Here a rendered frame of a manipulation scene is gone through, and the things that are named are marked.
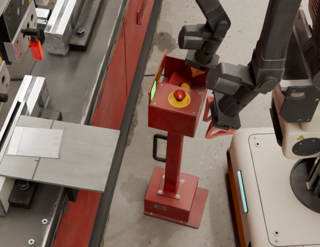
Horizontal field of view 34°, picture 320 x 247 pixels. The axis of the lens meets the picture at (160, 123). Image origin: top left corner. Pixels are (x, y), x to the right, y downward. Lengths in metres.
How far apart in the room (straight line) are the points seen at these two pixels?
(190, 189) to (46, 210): 1.00
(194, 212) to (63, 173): 1.14
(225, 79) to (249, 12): 2.03
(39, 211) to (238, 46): 1.87
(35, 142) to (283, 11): 0.68
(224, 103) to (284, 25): 0.28
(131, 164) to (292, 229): 0.82
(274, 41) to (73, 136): 0.55
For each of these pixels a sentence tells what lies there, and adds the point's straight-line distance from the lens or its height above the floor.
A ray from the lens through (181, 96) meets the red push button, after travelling 1.66.
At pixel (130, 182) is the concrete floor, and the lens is 2.42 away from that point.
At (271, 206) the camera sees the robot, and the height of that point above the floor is 0.28.
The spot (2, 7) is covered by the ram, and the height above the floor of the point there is 1.35.
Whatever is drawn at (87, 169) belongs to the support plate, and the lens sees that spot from 1.29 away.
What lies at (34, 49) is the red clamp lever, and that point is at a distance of 1.28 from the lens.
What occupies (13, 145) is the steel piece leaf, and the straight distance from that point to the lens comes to 1.35.
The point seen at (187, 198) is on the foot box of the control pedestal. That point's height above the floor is 0.12.
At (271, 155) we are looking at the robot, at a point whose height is 0.28.
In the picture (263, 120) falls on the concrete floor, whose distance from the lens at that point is 2.68.
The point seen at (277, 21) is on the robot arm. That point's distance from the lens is 1.09.
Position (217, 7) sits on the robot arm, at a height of 1.10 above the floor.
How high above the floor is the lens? 2.09
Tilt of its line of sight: 54 degrees down
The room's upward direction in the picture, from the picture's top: 3 degrees clockwise
